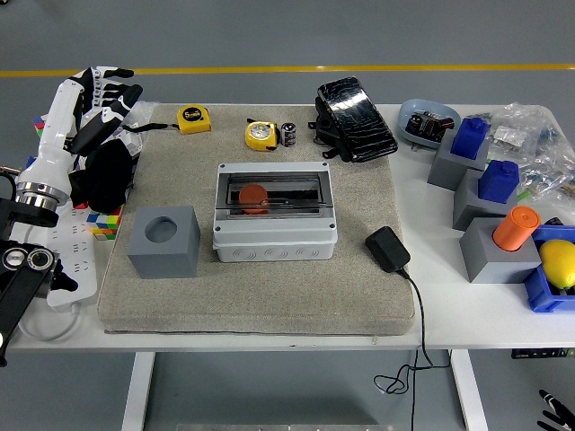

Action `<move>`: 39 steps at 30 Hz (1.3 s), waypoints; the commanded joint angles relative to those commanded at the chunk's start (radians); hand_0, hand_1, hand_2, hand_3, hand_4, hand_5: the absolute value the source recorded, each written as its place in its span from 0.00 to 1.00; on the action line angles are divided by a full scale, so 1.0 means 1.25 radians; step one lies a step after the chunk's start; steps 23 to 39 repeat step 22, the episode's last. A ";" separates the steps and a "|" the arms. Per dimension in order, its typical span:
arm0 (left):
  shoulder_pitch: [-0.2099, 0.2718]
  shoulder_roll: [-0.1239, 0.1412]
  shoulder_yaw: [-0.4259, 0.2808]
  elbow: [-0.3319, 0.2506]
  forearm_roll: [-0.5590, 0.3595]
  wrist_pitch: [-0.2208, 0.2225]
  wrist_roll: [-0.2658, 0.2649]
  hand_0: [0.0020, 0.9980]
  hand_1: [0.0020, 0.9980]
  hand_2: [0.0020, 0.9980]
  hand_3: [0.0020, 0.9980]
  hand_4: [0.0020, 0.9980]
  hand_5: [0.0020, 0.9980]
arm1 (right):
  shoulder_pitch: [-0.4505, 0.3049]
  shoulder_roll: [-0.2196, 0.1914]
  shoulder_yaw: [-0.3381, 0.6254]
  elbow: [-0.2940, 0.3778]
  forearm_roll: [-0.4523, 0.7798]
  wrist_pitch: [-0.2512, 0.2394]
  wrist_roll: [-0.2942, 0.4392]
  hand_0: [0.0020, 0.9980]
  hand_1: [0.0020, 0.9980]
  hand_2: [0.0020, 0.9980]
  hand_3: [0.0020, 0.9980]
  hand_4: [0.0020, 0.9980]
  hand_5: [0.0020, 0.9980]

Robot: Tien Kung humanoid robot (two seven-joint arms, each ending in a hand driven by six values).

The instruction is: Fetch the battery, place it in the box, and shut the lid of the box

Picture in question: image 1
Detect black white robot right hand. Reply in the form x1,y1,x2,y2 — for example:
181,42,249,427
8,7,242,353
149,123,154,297
536,389,575,431

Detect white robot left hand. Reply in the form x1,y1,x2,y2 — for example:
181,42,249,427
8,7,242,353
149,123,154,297
16,66,145,197

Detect orange cylinder battery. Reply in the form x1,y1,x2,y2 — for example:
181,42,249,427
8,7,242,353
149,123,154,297
491,205,542,252
237,182,270,217

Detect grey electrical box clear lid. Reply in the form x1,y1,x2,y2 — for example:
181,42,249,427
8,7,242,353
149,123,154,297
211,161,338,262

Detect blue block battery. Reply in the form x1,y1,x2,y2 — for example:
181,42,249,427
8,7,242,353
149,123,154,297
450,116,490,161
476,159,521,204

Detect black table control panel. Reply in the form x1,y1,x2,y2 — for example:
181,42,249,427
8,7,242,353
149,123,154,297
510,347,575,360

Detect black cloth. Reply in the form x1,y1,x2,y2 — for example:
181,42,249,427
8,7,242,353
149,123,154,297
67,138,136,213

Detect small white electrical module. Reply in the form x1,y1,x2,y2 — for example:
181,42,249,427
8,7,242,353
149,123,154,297
117,129,144,156

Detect clear plastic bag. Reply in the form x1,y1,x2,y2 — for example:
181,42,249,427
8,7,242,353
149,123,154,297
129,101,161,131

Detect white table leg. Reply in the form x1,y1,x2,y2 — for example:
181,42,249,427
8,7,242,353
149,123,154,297
120,351,157,431
450,349,490,431

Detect small colourful puzzle cube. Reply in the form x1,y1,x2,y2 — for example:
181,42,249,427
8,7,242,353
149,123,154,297
85,205,125,242

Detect blue plastic bin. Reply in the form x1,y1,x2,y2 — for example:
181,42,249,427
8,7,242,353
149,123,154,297
521,224,575,314

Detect white power strip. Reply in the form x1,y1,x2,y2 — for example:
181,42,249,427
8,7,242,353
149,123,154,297
44,206,100,309

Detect yellow lemon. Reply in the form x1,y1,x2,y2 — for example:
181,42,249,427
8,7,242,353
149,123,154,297
537,239,575,291

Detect grey holder block round hole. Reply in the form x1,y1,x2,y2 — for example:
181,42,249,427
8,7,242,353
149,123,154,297
127,205,202,280

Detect yellow tape measure round face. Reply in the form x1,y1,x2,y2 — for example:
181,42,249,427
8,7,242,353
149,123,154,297
244,117,283,153

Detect black power adapter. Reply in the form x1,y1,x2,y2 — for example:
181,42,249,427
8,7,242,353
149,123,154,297
364,225,412,273

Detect clear plastic bags with parts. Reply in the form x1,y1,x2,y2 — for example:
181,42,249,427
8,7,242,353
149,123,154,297
466,101,575,203

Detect grey-brown mat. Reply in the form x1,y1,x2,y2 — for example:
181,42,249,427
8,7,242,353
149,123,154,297
96,103,417,337

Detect dark electronic parts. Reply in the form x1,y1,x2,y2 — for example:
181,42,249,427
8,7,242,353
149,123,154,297
405,110,456,144

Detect blue-grey bowl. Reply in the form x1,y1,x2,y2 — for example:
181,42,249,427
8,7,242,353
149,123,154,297
398,98,463,152

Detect yellow tape measure black strap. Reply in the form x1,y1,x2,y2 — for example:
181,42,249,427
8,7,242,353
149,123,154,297
121,105,212,135

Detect black adapter cord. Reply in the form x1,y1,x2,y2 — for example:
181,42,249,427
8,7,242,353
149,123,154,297
373,267,453,431

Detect white power strip cable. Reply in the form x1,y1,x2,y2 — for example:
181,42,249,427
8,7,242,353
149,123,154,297
17,303,86,342

